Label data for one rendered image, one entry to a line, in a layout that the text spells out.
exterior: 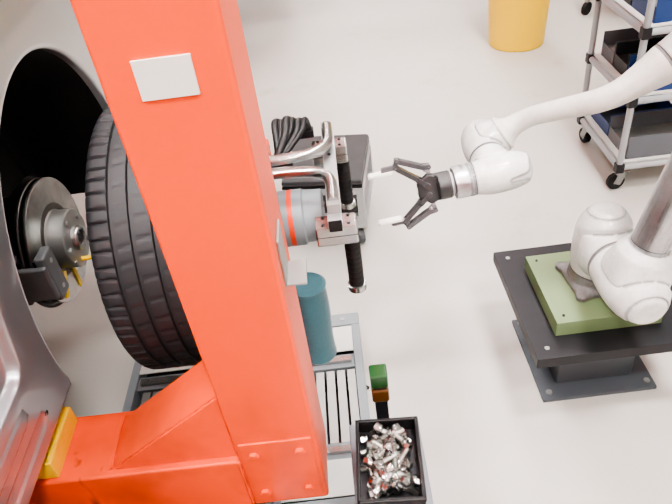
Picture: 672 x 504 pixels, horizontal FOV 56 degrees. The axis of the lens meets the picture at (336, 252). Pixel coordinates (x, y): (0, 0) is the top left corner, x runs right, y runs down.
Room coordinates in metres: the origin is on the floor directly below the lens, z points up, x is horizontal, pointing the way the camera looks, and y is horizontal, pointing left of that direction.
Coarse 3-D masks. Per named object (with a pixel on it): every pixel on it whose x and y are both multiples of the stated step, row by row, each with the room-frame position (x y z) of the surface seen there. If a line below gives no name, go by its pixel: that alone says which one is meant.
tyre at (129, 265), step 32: (96, 128) 1.25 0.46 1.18; (96, 160) 1.16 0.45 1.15; (128, 160) 1.15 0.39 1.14; (96, 192) 1.10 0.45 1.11; (128, 192) 1.09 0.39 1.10; (96, 224) 1.05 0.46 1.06; (128, 224) 1.04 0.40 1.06; (96, 256) 1.01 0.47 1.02; (128, 256) 1.00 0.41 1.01; (160, 256) 1.00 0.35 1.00; (128, 288) 0.98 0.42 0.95; (160, 288) 0.97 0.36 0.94; (128, 320) 0.97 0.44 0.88; (160, 320) 0.96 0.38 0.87; (128, 352) 0.98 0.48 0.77; (160, 352) 0.98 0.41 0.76; (192, 352) 0.99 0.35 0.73
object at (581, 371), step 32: (512, 256) 1.64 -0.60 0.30; (512, 288) 1.49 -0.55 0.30; (512, 320) 1.61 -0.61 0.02; (544, 320) 1.33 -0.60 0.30; (544, 352) 1.20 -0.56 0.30; (576, 352) 1.19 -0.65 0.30; (608, 352) 1.18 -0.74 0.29; (640, 352) 1.17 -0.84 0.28; (544, 384) 1.30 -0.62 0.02; (576, 384) 1.29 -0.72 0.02; (608, 384) 1.27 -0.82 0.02; (640, 384) 1.25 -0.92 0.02
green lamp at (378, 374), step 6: (372, 366) 0.94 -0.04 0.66; (378, 366) 0.93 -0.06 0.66; (384, 366) 0.93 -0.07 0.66; (372, 372) 0.92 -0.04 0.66; (378, 372) 0.92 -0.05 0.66; (384, 372) 0.91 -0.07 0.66; (372, 378) 0.91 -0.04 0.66; (378, 378) 0.90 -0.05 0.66; (384, 378) 0.90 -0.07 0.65; (372, 384) 0.90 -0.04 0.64; (378, 384) 0.90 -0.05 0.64; (384, 384) 0.90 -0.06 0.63
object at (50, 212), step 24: (24, 192) 1.32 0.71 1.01; (48, 192) 1.39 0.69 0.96; (24, 216) 1.25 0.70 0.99; (48, 216) 1.33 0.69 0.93; (72, 216) 1.36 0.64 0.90; (24, 240) 1.21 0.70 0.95; (48, 240) 1.27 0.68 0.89; (24, 264) 1.18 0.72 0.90; (72, 264) 1.26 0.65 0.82; (72, 288) 1.29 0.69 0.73
